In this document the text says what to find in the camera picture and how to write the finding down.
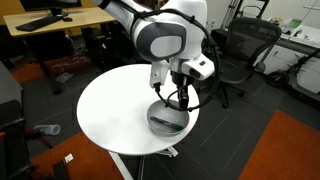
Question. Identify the light wooden desk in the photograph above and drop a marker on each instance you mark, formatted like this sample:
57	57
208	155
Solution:
80	18

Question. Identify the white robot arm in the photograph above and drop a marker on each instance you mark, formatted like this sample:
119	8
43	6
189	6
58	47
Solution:
166	33

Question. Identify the white table base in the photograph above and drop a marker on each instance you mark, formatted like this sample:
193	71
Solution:
120	165

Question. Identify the black computer tower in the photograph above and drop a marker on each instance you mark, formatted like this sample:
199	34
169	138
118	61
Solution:
98	50

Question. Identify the black computer monitor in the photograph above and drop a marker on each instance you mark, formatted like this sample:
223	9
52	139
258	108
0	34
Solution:
50	4

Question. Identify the teal and black pen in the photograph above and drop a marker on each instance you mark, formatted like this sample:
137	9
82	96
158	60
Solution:
166	123

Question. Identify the clear plastic bottle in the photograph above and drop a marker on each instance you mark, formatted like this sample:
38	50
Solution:
48	129

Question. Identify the black electric scooter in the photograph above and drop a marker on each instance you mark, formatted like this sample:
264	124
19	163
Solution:
286	78

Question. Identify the black mesh office chair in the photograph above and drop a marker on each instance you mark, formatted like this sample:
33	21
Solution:
246	40

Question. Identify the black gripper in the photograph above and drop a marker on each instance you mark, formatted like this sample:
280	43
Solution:
181	79

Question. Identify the black upright post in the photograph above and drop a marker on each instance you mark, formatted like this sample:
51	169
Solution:
60	170

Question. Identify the white cabinet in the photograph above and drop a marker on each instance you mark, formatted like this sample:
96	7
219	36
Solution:
300	63

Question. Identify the black computer mouse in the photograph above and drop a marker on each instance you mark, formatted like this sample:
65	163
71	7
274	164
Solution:
67	19

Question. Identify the black keyboard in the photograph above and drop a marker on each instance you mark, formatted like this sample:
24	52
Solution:
38	23

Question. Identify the grey metal bowl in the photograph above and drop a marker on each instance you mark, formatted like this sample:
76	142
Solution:
160	115

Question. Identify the small white paper scrap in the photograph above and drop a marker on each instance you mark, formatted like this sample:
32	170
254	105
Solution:
69	158

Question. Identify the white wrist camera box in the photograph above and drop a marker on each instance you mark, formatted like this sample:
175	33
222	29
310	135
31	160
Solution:
198	66

